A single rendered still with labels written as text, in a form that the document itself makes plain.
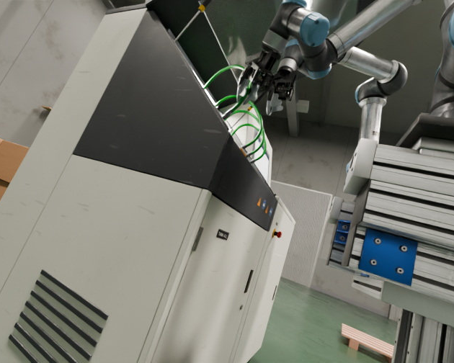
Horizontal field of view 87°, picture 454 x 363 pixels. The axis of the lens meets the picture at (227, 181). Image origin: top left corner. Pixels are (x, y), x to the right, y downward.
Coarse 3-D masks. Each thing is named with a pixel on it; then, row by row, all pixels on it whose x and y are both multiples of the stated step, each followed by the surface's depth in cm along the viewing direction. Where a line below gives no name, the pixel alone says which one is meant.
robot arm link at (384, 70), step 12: (336, 60) 97; (348, 60) 97; (360, 60) 97; (372, 60) 98; (384, 60) 100; (360, 72) 104; (372, 72) 102; (384, 72) 102; (396, 72) 102; (384, 84) 109; (396, 84) 106
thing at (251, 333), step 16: (224, 112) 156; (240, 112) 151; (240, 128) 147; (272, 224) 123; (288, 224) 161; (272, 240) 130; (288, 240) 173; (272, 256) 137; (272, 272) 147; (256, 288) 119; (272, 288) 157; (256, 304) 126; (272, 304) 171; (256, 320) 134; (240, 336) 112; (256, 336) 143; (240, 352) 118
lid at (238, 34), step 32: (160, 0) 96; (192, 0) 98; (224, 0) 101; (256, 0) 103; (320, 0) 107; (352, 0) 109; (192, 32) 110; (224, 32) 114; (256, 32) 116; (192, 64) 125; (224, 64) 128; (224, 96) 149
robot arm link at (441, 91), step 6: (438, 72) 54; (438, 78) 54; (438, 84) 55; (444, 84) 53; (450, 84) 51; (438, 90) 55; (444, 90) 54; (450, 90) 52; (438, 96) 55; (444, 96) 53; (450, 96) 52; (432, 102) 57
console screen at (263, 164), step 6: (258, 138) 167; (258, 144) 167; (252, 150) 155; (252, 156) 153; (258, 156) 166; (264, 156) 184; (258, 162) 166; (264, 162) 183; (258, 168) 166; (264, 168) 183; (264, 174) 183
